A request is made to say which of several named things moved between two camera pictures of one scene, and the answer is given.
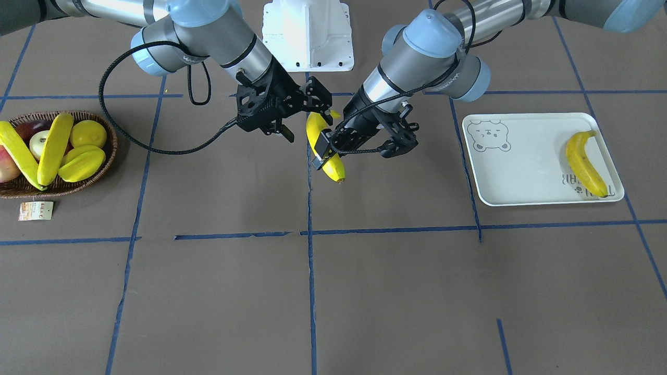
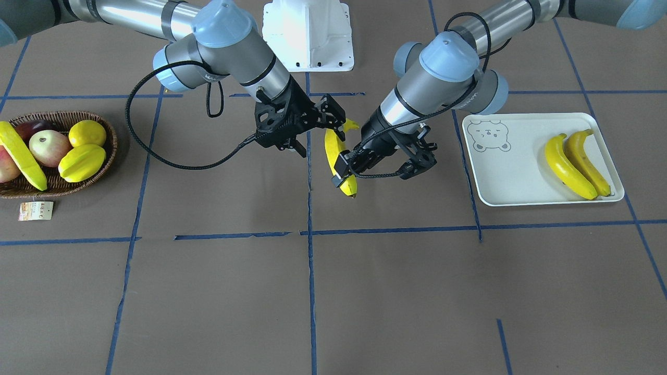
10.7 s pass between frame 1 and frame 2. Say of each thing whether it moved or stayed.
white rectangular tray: stayed
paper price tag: stayed
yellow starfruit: stayed
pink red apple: stayed
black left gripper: moved
